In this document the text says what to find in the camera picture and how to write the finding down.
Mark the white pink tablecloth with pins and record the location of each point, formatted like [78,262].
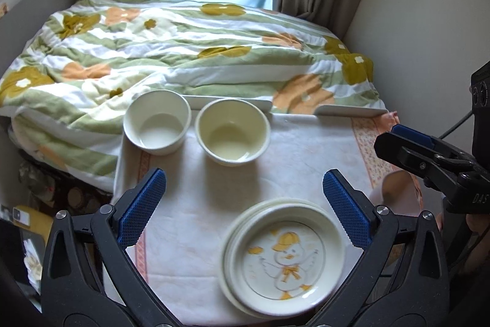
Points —
[178,253]

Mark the white bowl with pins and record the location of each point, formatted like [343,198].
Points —
[157,121]

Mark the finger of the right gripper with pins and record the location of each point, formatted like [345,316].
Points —
[407,149]

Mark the duck cartoon plate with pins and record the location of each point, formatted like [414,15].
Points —
[285,261]

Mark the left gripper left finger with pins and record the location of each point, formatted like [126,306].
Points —
[88,279]

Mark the cream yellow bowl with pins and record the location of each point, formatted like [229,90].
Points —
[232,132]

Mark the floral green orange duvet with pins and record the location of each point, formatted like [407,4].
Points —
[68,90]

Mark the black camera box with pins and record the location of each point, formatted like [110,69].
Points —
[481,111]

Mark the plain white plate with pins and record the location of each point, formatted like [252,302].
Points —
[229,253]

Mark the person's right hand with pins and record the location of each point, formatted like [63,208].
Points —
[401,192]

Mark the white tray table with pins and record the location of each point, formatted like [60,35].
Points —
[197,102]

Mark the yellow box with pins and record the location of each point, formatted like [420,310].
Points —
[28,219]

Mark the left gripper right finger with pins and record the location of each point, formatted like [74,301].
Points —
[401,278]

